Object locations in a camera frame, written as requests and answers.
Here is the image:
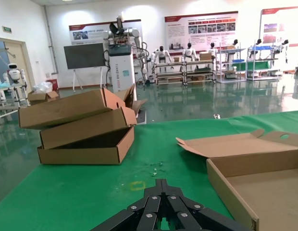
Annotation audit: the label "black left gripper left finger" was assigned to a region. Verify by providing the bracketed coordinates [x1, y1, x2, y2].
[91, 179, 163, 231]

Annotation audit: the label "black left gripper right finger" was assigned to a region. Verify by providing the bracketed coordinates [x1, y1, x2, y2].
[161, 179, 251, 231]

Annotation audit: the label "open brown cardboard box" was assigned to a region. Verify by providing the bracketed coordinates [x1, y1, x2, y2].
[175, 128, 298, 231]

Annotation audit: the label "open stacked cardboard box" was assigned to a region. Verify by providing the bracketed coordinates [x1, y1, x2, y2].
[37, 125, 135, 166]

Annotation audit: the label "closed stacked cardboard box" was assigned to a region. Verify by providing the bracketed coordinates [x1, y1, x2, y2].
[39, 98, 149, 150]

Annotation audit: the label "tilted stacked cardboard box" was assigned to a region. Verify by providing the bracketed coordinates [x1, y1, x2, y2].
[18, 83, 137, 130]

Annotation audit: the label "open cardboard floor box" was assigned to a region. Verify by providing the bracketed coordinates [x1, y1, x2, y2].
[27, 90, 60, 106]

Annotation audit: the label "small clear plastic scraps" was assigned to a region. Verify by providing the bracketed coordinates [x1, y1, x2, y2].
[143, 161, 167, 177]

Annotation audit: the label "white shelf rack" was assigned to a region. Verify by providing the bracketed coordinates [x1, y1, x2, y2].
[246, 39, 284, 81]
[215, 47, 247, 84]

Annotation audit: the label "white black humanoid robot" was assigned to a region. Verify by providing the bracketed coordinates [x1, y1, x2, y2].
[182, 43, 199, 62]
[280, 39, 290, 64]
[225, 39, 239, 61]
[249, 38, 263, 58]
[208, 42, 220, 60]
[150, 45, 173, 64]

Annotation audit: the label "red bin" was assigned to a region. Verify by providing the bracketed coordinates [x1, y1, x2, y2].
[45, 78, 59, 91]

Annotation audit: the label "clear plastic bags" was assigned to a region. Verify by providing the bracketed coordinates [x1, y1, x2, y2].
[32, 81, 53, 94]

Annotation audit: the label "dark screen on white stand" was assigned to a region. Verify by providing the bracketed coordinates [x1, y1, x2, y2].
[63, 42, 109, 91]

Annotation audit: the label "wide red framed display board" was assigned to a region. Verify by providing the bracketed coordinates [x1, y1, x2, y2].
[164, 11, 239, 52]

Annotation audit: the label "small white round-head robot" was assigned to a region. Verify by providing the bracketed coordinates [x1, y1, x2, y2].
[3, 63, 26, 85]

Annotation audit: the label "display board with red photos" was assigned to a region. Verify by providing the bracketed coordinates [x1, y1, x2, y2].
[259, 6, 298, 48]

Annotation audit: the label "pipe frame rack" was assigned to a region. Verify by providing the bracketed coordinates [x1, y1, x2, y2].
[184, 59, 216, 85]
[153, 61, 186, 86]

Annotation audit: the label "red framed wall display board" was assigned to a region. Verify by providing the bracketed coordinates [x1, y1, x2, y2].
[68, 19, 142, 46]

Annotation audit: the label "metal pipe frame workbench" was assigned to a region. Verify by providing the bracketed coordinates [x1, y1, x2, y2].
[0, 81, 30, 126]

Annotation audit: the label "grey wall pipe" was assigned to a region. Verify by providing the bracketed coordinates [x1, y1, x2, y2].
[43, 4, 59, 75]

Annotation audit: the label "beige door with frame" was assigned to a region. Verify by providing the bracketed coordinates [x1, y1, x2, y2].
[0, 37, 32, 93]

